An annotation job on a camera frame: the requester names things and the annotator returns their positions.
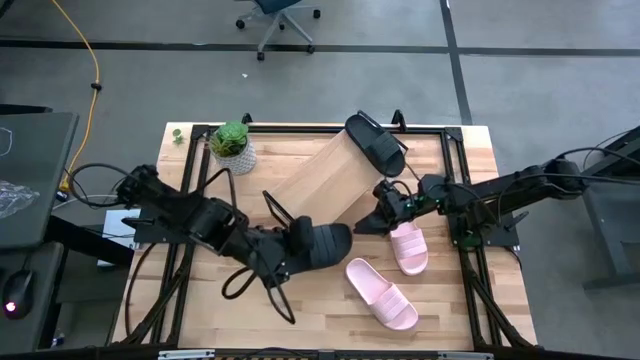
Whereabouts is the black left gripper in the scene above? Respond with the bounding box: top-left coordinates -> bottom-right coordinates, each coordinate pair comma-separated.
234,215 -> 316,289

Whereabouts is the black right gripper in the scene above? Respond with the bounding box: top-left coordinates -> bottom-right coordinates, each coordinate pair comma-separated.
353,179 -> 424,236

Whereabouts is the black rubber slide sandal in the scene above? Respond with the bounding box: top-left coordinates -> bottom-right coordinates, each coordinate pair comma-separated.
344,113 -> 407,178
279,215 -> 354,277

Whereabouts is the pink rubber slide sandal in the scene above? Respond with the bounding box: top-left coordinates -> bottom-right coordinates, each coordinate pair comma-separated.
388,221 -> 430,277
344,257 -> 420,332

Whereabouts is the succulent in white patterned pot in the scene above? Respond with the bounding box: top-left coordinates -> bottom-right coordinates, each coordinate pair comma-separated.
208,120 -> 258,176

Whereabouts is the grey side cart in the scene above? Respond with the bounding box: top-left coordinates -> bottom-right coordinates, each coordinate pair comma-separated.
582,124 -> 640,291

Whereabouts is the office chair base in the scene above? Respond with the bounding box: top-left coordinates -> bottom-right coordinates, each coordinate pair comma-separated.
234,0 -> 322,62

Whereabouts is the black side desk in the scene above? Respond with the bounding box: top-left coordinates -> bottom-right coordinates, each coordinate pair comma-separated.
0,103 -> 136,354

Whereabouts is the clear plastic bag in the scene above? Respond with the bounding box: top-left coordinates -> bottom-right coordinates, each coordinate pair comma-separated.
0,179 -> 41,220

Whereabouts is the black computer mouse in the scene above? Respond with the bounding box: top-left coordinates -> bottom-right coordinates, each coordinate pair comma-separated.
1,268 -> 35,320

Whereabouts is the wooden shelf black metal frame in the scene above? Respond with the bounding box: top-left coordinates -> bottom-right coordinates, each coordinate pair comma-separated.
261,109 -> 410,236

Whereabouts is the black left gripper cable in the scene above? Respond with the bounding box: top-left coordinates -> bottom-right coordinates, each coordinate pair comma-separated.
221,249 -> 297,326

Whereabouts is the black aluminium table frame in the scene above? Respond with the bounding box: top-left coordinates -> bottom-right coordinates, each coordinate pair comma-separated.
112,110 -> 536,351

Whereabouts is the silver table bracket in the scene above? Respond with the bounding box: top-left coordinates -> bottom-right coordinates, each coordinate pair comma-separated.
158,349 -> 217,360
438,351 -> 495,360

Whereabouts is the yellow cable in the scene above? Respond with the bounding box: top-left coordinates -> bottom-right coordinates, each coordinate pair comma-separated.
49,0 -> 101,191

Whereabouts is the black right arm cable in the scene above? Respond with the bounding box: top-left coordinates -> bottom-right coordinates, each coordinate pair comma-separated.
499,144 -> 640,187

